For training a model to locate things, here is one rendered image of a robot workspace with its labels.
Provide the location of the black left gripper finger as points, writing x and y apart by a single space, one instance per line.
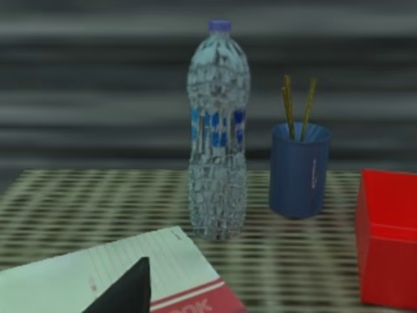
130 290

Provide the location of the blue pen holder cup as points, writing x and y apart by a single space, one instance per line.
298 176

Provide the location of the yellow pencil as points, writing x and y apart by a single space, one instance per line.
288 104
308 107

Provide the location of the clear plastic water bottle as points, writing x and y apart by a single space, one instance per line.
217 137

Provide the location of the red and white notebook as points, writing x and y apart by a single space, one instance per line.
97 270

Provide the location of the red open box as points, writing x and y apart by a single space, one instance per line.
389 241

